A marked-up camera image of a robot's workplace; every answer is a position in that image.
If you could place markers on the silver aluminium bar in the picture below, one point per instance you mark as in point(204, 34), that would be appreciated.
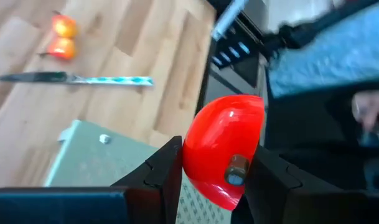
point(229, 18)

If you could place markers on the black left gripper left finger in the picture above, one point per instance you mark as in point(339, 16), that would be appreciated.
point(158, 186)

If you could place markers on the person's hand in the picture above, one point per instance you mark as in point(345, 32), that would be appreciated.
point(369, 109)

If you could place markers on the blue fabric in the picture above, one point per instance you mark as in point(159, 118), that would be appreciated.
point(332, 56)

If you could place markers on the green perforated metal stand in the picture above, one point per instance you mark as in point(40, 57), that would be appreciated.
point(99, 161)

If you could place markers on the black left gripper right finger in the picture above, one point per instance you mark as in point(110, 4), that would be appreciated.
point(267, 193)

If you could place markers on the black slotted bracket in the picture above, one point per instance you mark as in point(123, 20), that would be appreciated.
point(248, 68)

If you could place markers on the small orange fruit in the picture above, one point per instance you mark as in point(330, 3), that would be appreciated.
point(62, 48)
point(64, 26)

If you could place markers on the red half apple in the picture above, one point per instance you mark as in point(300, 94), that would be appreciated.
point(220, 133)

